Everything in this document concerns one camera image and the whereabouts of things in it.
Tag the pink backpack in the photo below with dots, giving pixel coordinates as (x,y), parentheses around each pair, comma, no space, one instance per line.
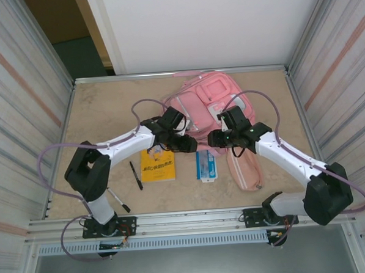
(198,96)

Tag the yellow book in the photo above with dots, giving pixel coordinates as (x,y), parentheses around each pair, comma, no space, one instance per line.
(158,171)

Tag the pink pencil case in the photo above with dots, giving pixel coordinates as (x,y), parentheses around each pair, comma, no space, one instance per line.
(247,173)

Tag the blue and white supply package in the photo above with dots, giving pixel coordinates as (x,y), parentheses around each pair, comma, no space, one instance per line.
(206,169)

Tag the all-black marker pen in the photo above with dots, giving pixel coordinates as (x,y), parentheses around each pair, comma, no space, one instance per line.
(135,175)

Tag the white marker with black cap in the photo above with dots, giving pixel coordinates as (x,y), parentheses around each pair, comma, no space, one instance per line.
(120,202)

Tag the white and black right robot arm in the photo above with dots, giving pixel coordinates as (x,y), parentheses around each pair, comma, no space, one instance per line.
(326,196)

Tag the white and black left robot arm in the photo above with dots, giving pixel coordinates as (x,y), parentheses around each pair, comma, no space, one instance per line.
(89,178)

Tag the small electronics board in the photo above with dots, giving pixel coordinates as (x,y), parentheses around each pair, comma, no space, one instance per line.
(113,246)

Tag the aluminium table frame end bar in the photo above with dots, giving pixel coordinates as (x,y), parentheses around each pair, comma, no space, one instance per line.
(136,76)

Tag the aluminium table frame side bar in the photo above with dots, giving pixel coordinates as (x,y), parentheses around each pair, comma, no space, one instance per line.
(65,124)
(301,112)

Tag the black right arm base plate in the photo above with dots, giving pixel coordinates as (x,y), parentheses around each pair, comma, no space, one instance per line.
(251,217)

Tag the aluminium mounting rail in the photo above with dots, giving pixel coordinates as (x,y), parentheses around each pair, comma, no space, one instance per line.
(190,218)

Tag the white door frame post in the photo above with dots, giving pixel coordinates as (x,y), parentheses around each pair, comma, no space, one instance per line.
(107,39)

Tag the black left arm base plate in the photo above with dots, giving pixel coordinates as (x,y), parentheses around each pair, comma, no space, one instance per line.
(129,225)

